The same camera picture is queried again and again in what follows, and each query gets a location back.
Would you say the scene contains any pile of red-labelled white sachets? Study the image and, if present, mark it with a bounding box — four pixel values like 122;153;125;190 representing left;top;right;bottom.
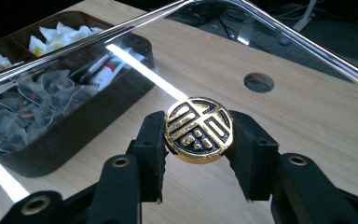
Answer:
71;50;145;92

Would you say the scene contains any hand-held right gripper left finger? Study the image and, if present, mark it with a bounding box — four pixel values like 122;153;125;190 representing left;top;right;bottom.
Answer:
88;110;169;224

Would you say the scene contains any white metal stand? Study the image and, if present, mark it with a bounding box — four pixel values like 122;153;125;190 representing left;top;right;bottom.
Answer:
279;0;319;47

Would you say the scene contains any pile of yellow tea packets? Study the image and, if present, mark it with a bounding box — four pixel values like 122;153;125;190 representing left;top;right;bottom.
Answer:
28;21;105;58

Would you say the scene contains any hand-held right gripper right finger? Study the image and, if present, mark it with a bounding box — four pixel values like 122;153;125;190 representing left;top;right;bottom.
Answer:
225;110;358;224

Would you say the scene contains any bundle of cables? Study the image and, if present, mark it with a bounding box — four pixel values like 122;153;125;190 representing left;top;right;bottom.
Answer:
173;4;255;43

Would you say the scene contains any pile of mesh tea bags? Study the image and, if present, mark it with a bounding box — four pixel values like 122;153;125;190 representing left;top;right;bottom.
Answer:
0;68;98;154

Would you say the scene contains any dark compartment box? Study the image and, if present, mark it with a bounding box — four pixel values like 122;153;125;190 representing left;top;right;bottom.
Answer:
0;10;157;178

